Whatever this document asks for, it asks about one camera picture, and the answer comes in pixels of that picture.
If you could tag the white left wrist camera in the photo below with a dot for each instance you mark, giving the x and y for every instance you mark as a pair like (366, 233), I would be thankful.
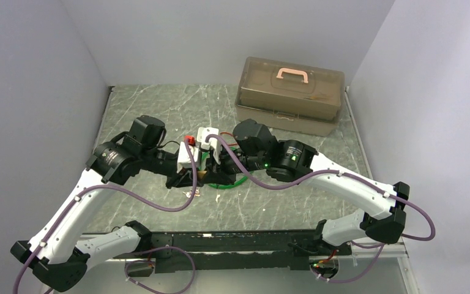
(188, 154)

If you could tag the silver key bunch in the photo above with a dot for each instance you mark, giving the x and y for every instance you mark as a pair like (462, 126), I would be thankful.
(189, 194)

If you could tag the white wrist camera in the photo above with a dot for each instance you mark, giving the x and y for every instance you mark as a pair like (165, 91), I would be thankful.
(188, 154)
(211, 144)

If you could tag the red cable lock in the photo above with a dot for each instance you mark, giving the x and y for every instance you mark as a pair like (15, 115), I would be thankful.
(229, 138)

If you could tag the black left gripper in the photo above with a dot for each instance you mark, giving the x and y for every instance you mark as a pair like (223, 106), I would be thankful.
(182, 179)

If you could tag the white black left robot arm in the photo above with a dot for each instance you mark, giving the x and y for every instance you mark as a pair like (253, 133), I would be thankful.
(57, 255)

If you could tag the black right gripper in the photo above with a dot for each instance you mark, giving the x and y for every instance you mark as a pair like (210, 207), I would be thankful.
(220, 174)

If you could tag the beige plastic toolbox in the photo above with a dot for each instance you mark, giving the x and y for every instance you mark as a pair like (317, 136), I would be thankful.
(293, 97)

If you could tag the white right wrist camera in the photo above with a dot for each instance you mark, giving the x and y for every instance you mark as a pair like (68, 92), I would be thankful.
(211, 144)

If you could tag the brass padlock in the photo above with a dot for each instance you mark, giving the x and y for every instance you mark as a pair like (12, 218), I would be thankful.
(201, 174)

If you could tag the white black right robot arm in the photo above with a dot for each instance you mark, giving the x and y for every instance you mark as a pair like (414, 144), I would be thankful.
(380, 213)

